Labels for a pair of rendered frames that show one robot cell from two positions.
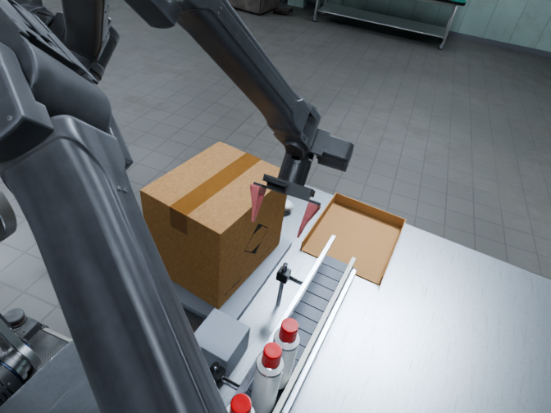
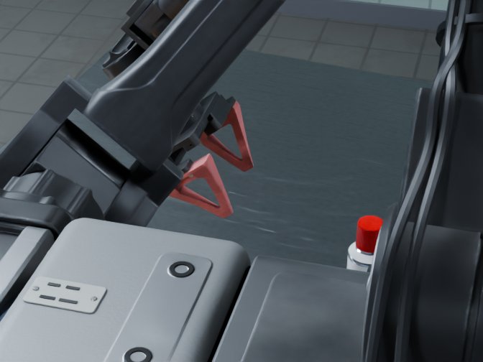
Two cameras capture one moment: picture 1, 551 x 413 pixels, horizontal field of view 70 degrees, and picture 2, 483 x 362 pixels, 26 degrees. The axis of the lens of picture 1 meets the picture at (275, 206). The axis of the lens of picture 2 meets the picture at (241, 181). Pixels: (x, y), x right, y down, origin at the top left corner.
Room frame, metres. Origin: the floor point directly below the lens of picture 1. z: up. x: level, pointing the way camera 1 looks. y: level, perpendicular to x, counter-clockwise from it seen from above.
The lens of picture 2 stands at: (0.60, 0.96, 1.83)
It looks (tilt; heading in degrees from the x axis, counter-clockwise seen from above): 34 degrees down; 269
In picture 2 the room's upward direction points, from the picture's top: straight up
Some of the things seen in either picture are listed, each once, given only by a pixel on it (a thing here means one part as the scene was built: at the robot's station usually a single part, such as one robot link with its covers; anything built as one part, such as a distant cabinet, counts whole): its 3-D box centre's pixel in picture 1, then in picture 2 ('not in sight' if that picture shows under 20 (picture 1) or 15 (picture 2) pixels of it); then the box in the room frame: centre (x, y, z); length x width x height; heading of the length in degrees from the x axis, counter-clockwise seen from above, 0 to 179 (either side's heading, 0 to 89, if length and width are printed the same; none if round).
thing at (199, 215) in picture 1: (218, 220); not in sight; (0.79, 0.15, 0.99); 0.30 x 0.24 x 0.27; 153
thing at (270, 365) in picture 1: (266, 378); not in sight; (0.37, -0.03, 0.98); 0.05 x 0.05 x 0.20
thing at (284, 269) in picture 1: (289, 288); not in sight; (0.65, -0.06, 0.91); 0.07 x 0.03 x 0.17; 68
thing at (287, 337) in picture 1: (283, 354); (365, 288); (0.43, -0.06, 0.98); 0.05 x 0.05 x 0.20
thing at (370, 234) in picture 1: (355, 233); not in sight; (0.96, -0.27, 0.85); 0.30 x 0.26 x 0.04; 158
